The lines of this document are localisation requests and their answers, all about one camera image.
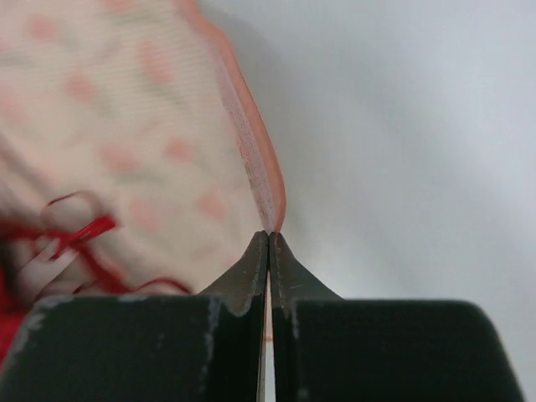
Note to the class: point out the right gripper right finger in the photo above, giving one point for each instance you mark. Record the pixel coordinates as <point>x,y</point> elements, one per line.
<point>328,348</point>

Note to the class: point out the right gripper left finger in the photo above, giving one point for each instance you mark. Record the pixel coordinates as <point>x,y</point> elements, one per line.
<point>207,347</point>

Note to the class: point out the red lace bra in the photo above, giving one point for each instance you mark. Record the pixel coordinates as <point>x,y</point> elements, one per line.
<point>12,309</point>

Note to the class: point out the pink floral mesh laundry bag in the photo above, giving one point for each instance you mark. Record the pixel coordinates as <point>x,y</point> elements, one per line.
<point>137,109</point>

